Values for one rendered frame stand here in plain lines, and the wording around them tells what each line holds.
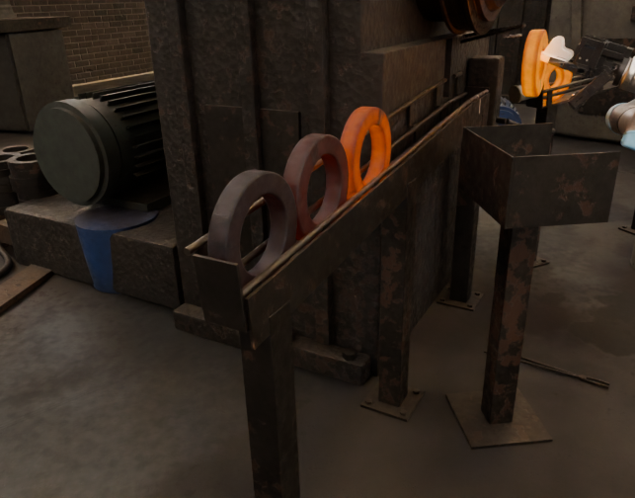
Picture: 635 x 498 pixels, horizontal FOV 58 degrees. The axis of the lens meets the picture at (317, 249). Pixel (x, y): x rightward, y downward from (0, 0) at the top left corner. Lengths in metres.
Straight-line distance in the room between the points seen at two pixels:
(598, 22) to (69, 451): 3.93
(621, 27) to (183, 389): 3.61
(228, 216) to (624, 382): 1.33
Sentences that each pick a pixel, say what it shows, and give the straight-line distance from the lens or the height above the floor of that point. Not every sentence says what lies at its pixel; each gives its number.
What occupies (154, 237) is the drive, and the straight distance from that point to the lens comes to 2.05.
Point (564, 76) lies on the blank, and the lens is 2.28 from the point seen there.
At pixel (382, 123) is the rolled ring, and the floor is 0.76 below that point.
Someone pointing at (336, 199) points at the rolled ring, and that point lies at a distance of 1.04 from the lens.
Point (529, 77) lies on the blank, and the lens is 1.51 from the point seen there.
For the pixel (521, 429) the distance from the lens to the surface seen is 1.56.
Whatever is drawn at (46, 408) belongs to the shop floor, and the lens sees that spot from 1.76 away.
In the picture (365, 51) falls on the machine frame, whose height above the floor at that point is 0.87.
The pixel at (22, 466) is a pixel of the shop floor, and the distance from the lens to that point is 1.60.
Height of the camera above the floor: 0.99
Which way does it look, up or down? 24 degrees down
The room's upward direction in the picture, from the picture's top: 2 degrees counter-clockwise
